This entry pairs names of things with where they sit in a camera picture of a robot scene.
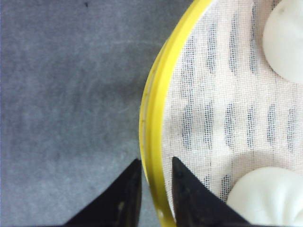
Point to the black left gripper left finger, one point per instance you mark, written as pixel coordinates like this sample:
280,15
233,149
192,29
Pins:
118,206

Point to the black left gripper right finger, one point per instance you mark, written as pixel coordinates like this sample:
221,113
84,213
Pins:
196,206

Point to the steamer basket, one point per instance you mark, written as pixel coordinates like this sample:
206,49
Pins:
152,109

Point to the left bun back basket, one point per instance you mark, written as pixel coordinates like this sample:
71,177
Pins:
269,196

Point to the bun basket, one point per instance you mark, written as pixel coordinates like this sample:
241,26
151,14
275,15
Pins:
269,196
283,40

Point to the white gauze steamer liner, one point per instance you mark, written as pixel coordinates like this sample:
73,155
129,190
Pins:
226,112

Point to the middle bun back basket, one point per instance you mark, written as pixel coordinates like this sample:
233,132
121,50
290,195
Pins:
283,40

